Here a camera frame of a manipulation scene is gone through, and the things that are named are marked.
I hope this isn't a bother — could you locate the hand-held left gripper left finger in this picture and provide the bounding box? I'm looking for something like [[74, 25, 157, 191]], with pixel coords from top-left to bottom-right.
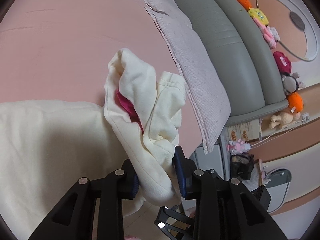
[[27, 159, 139, 240]]

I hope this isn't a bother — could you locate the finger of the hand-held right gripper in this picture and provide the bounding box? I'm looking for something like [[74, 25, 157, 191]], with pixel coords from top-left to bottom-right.
[[209, 169, 228, 182], [154, 206, 197, 240]]

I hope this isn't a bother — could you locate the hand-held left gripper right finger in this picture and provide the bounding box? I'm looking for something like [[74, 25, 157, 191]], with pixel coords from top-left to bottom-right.
[[172, 145, 287, 240]]

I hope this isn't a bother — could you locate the cream shirt with pink sleeves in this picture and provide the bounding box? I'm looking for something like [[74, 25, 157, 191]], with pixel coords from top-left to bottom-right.
[[0, 47, 187, 217]]

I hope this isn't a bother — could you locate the grey nightstand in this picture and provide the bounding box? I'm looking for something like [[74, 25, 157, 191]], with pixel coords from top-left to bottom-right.
[[184, 135, 231, 213]]

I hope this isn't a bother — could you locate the black pouch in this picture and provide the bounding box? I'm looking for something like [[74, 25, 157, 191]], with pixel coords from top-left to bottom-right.
[[229, 153, 256, 181]]

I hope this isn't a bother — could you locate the pink paw charger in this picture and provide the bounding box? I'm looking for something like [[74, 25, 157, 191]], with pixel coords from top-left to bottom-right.
[[226, 137, 252, 155]]

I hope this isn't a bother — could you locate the printed cardboard box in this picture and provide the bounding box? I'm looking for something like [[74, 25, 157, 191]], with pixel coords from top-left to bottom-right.
[[226, 119, 262, 143]]

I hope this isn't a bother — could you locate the cream plush bear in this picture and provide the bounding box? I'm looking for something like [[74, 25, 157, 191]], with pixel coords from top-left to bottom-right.
[[269, 111, 301, 130]]

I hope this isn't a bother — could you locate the orange plush toy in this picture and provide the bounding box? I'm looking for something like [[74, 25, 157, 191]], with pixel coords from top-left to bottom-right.
[[236, 0, 252, 10], [287, 92, 304, 112]]

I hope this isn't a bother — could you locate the grey and white plush toy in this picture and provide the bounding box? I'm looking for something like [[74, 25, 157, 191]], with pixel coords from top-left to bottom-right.
[[281, 72, 306, 95]]

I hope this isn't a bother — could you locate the red plush toy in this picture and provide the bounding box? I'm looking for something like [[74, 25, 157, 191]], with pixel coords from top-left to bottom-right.
[[272, 51, 293, 75]]

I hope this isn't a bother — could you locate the padded headboard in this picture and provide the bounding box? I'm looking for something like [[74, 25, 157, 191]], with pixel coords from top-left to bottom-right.
[[155, 0, 290, 126]]

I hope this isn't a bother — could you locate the pink and white plush toy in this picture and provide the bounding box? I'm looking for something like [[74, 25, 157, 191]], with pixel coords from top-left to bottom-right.
[[259, 25, 281, 48]]

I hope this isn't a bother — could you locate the pink bed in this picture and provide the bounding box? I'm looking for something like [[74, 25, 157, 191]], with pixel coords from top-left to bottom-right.
[[0, 0, 208, 171]]

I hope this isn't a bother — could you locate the yellow plush toy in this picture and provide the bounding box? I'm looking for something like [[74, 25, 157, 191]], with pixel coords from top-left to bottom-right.
[[247, 8, 268, 26]]

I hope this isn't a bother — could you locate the white charger cable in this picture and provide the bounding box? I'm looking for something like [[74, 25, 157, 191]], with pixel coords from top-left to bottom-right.
[[249, 121, 306, 148]]

